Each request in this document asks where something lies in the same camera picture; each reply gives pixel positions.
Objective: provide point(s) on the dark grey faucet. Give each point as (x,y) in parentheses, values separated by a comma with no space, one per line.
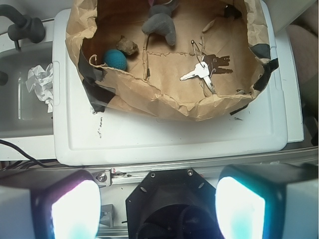
(23,27)

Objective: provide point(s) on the teal dimpled ball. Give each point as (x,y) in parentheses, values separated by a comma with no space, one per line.
(116,59)

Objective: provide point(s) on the white plastic board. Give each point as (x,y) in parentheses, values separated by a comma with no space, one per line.
(83,137)

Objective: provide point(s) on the crumpled brown paper bag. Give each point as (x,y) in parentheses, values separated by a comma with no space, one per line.
(151,84)

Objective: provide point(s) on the grey plush bunny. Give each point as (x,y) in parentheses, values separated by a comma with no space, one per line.
(160,21)

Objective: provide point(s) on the black octagonal mount plate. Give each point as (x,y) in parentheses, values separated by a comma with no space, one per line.
(172,204)

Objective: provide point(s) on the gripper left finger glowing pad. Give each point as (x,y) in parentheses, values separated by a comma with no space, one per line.
(49,204)

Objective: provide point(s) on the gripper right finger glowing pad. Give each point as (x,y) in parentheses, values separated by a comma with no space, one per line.
(268,201)

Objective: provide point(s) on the brown rock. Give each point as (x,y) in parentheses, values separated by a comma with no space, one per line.
(127,46)

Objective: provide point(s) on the silver corner bracket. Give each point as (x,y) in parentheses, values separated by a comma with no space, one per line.
(103,178)

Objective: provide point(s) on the silver keys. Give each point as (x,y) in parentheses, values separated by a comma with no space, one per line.
(207,66)

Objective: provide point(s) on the crumpled white paper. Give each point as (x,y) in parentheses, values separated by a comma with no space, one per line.
(40,81)

